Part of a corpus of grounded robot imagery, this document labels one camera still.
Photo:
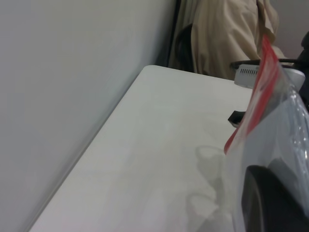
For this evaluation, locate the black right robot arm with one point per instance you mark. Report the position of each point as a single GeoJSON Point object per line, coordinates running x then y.
{"type": "Point", "coordinates": [304, 48]}

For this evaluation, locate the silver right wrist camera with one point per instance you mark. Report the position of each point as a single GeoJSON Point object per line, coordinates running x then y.
{"type": "Point", "coordinates": [246, 75]}

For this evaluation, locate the beige fabric jacket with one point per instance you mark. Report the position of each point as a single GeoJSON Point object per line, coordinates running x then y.
{"type": "Point", "coordinates": [222, 36]}

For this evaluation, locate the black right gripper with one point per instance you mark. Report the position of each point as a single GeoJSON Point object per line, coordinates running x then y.
{"type": "Point", "coordinates": [305, 96]}

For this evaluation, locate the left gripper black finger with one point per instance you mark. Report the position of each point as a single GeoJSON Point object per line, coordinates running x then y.
{"type": "Point", "coordinates": [277, 207]}

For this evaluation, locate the clear zip bag red zipper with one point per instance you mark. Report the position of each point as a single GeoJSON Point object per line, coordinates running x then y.
{"type": "Point", "coordinates": [262, 96]}

